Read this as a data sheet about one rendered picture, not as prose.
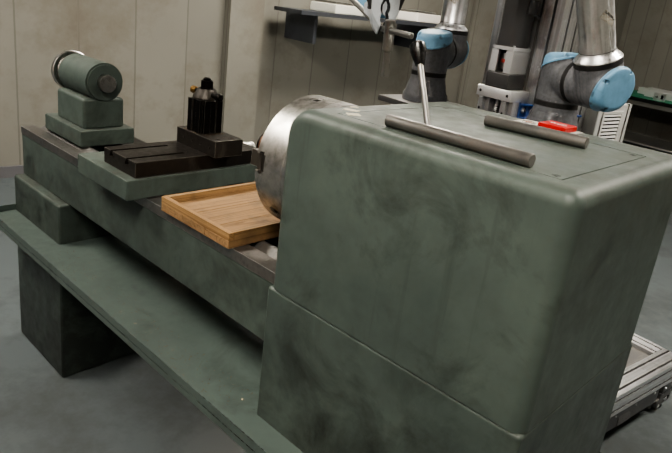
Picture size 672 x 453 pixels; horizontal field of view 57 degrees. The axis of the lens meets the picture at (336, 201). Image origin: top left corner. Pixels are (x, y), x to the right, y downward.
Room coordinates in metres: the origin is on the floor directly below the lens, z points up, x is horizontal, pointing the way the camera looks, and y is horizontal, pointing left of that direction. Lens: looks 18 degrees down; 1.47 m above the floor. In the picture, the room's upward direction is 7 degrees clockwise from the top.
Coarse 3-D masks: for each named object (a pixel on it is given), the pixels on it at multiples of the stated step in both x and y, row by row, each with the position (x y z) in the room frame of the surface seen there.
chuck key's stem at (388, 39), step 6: (390, 24) 1.31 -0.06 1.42; (384, 30) 1.32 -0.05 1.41; (384, 36) 1.31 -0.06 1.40; (390, 36) 1.31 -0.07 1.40; (384, 42) 1.31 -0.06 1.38; (390, 42) 1.31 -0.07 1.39; (384, 48) 1.31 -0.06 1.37; (390, 48) 1.31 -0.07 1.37; (384, 54) 1.32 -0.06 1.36; (384, 60) 1.32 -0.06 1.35; (384, 66) 1.31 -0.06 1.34; (384, 72) 1.31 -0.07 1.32
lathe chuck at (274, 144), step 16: (304, 96) 1.44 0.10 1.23; (320, 96) 1.45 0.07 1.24; (288, 112) 1.37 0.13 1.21; (272, 128) 1.35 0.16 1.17; (288, 128) 1.33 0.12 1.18; (272, 144) 1.33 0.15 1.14; (272, 160) 1.31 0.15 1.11; (256, 176) 1.34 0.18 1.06; (272, 176) 1.30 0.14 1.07; (272, 192) 1.31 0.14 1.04
